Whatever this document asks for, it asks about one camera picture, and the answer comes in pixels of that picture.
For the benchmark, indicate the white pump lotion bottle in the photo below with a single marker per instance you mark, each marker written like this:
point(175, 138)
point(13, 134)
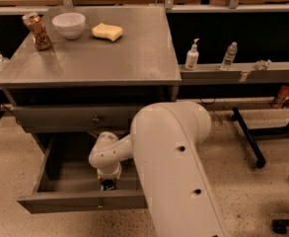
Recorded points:
point(192, 56)

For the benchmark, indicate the black metal stand leg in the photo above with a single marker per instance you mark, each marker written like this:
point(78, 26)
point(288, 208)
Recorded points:
point(252, 134)

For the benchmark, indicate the orange patterned drink can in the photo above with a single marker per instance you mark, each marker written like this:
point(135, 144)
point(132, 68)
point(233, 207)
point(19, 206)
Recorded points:
point(35, 24)

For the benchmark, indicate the grey drawer cabinet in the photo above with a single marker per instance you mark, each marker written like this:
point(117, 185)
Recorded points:
point(139, 68)

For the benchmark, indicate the white ceramic bowl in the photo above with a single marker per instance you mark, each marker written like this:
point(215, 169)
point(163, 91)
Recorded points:
point(69, 25)

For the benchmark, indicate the dark blue rxbar wrapper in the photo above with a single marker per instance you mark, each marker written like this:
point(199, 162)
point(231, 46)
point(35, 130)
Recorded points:
point(108, 185)

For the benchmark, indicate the clear plastic water bottle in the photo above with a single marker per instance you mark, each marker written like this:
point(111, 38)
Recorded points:
point(229, 56)

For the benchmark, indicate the crumpled clear plastic wrapper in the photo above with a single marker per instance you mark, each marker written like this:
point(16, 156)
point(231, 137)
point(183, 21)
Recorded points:
point(262, 65)

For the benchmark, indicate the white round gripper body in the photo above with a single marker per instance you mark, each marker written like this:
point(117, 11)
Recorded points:
point(108, 175)

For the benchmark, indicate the closed grey top drawer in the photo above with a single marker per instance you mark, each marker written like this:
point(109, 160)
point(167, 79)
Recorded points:
point(75, 118)

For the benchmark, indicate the clear pump sanitizer bottle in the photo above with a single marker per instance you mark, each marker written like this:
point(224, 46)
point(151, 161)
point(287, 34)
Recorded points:
point(3, 61)

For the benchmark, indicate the open grey middle drawer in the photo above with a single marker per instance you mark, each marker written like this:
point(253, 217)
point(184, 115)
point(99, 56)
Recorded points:
point(66, 182)

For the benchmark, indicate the yellow sponge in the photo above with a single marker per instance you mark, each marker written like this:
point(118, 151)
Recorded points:
point(108, 32)

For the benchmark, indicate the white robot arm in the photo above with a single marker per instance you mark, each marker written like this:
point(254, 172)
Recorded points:
point(163, 143)

